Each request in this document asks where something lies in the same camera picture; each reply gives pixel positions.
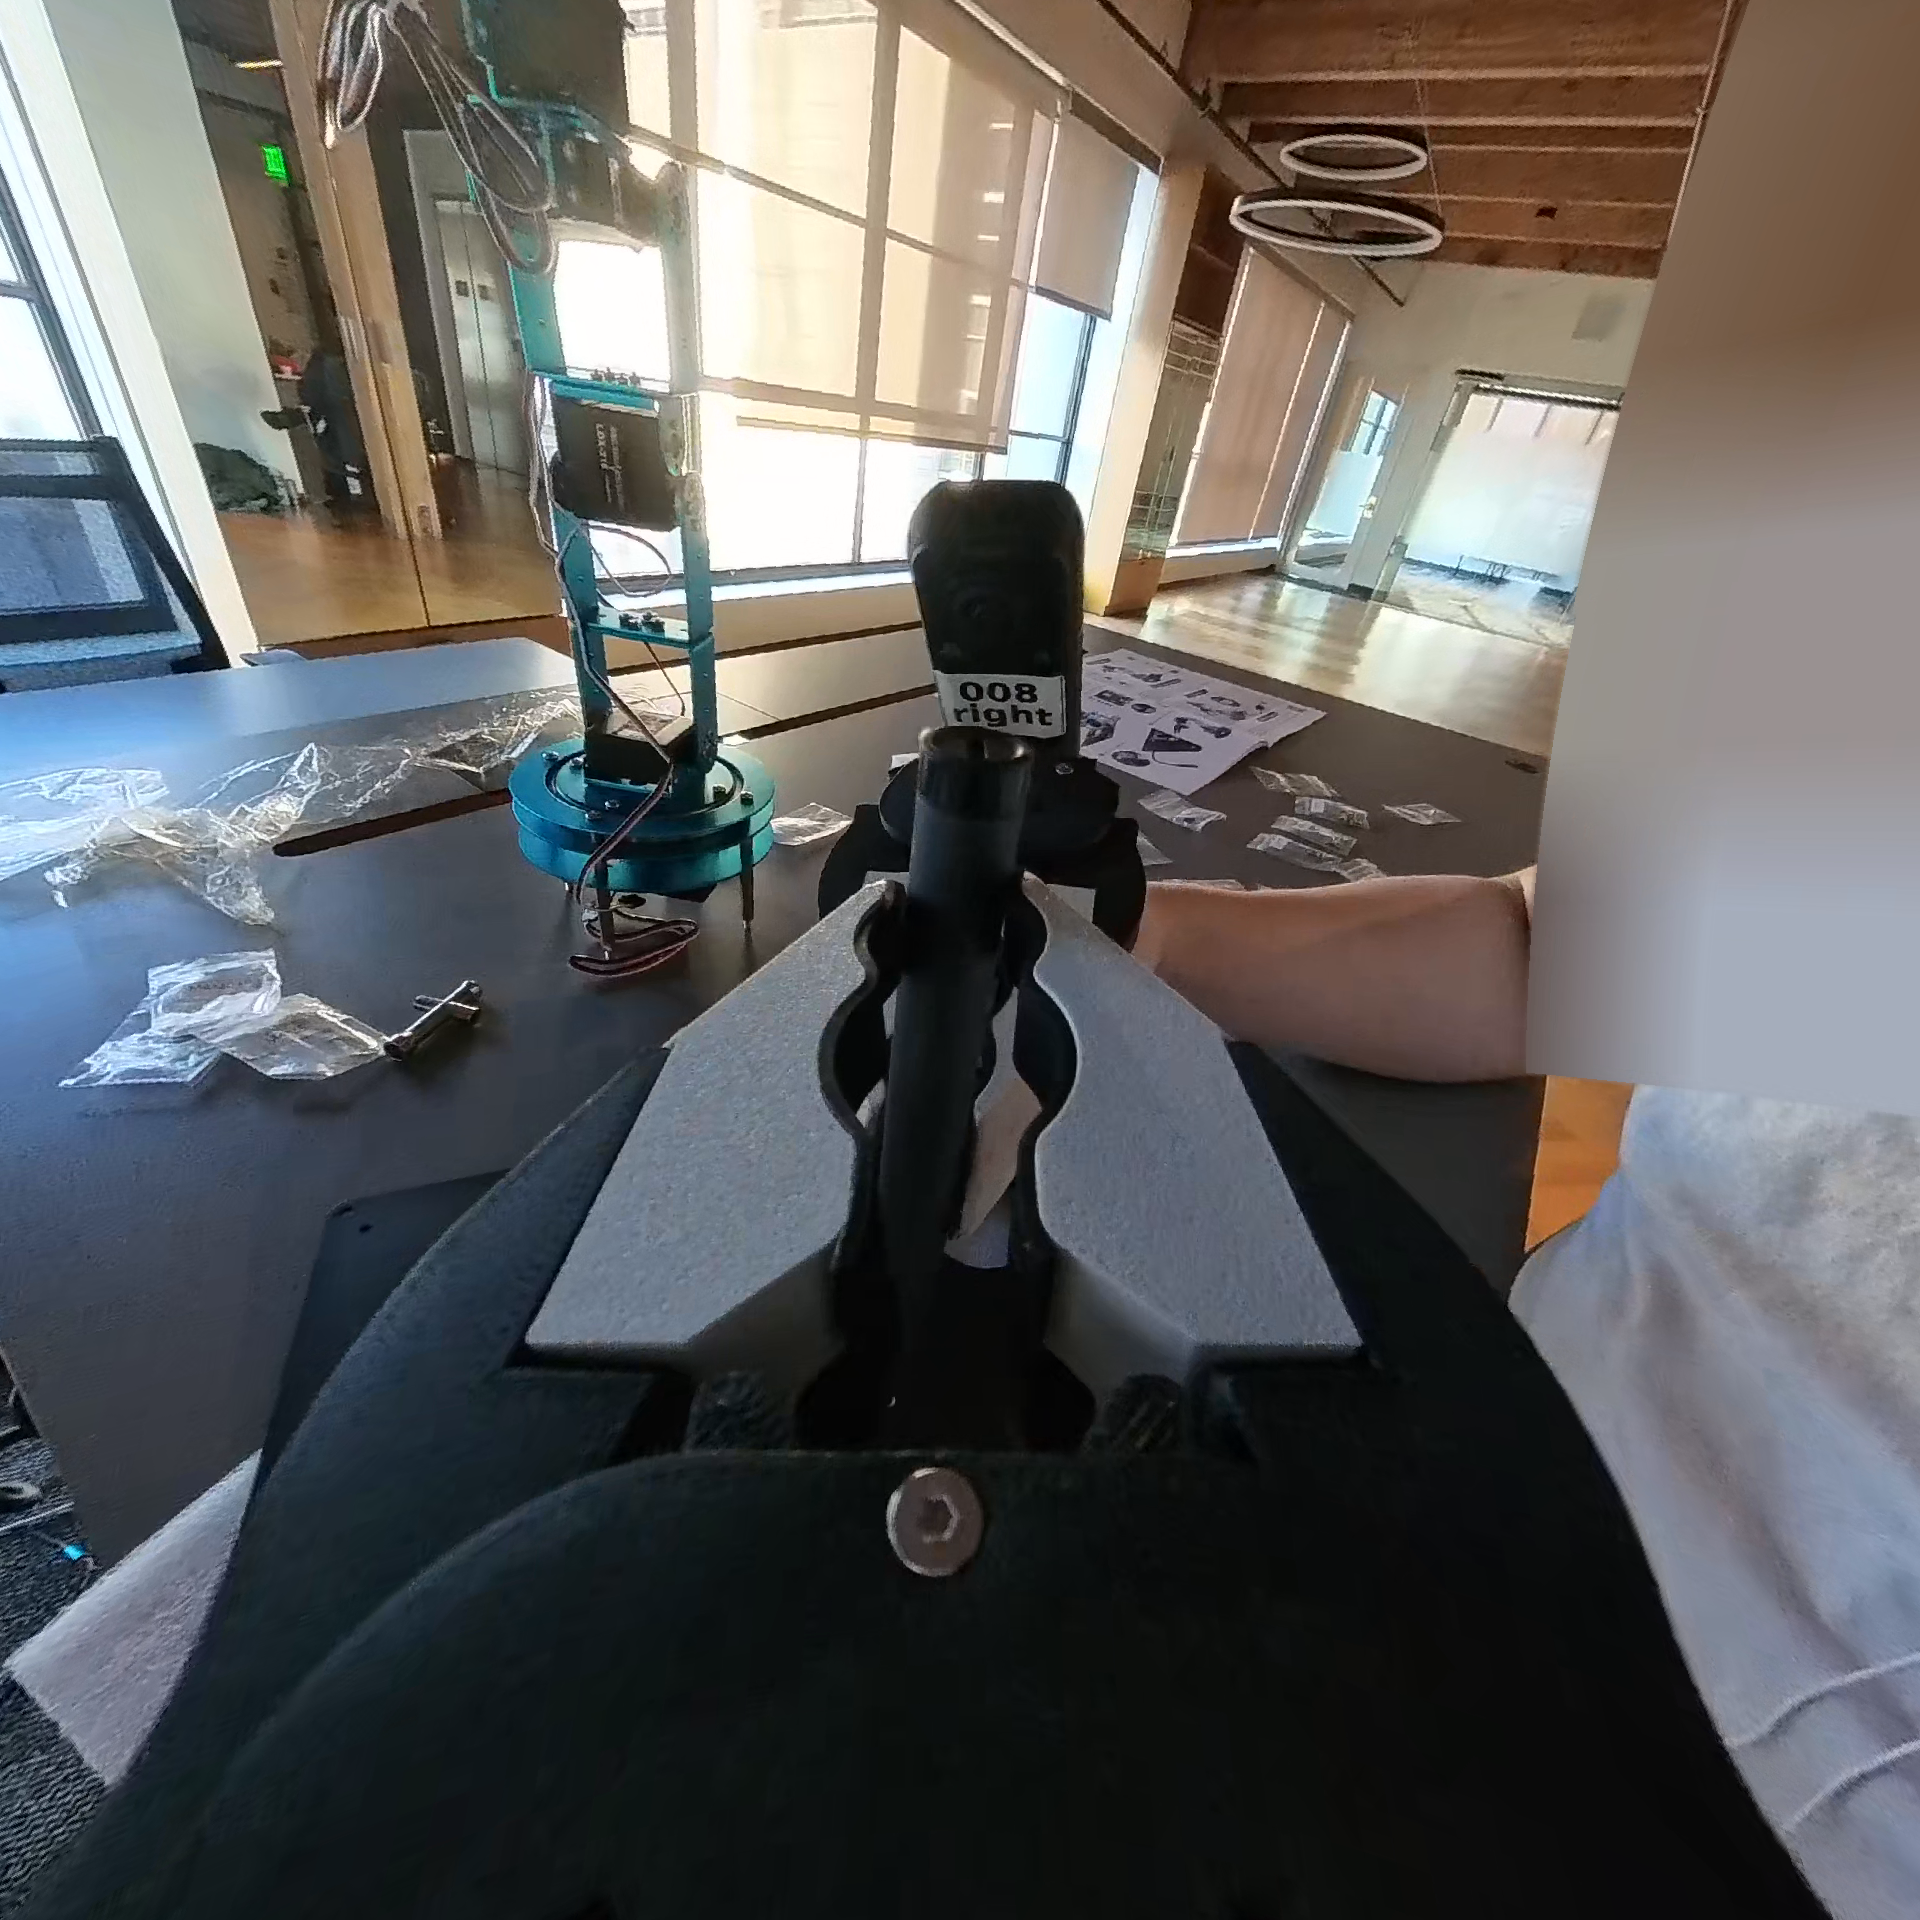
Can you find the person's right forearm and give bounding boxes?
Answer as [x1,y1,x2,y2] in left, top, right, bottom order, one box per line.
[1131,865,1538,1085]

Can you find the black electric screwdriver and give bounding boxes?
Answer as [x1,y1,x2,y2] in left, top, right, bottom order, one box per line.
[874,727,1052,1441]

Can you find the ring ceiling lamp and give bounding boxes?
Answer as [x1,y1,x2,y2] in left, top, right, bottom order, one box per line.
[1230,186,1445,256]
[1280,132,1430,185]

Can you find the printed instruction sheet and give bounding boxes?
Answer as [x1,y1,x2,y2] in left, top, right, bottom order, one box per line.
[1072,646,1328,797]

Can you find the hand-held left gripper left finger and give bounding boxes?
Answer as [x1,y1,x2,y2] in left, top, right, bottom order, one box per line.
[528,881,906,1348]

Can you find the person in white shirt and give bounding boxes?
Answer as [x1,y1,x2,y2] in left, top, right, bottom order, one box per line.
[1507,1082,1920,1920]

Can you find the scattered small hardware bags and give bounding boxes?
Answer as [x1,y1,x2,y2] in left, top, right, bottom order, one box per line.
[1131,766,1466,886]

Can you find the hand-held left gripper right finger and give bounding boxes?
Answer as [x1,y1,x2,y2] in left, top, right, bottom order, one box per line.
[1027,881,1364,1356]

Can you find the white roller blind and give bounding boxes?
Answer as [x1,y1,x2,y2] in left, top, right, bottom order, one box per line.
[660,0,1070,452]
[1170,247,1352,549]
[1031,112,1142,320]

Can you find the crumpled clear plastic wrap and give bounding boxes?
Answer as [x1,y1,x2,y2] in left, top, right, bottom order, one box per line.
[0,704,588,922]

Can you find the glass double door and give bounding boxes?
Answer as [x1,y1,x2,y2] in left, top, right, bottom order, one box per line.
[1388,375,1624,600]

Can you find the striped servo cable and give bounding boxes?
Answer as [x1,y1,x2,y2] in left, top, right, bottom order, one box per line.
[568,861,702,985]

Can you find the black metal base plate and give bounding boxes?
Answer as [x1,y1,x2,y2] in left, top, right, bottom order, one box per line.
[259,1168,519,1501]

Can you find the metal cross socket wrench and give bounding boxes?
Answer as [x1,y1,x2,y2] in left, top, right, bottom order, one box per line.
[382,977,485,1064]

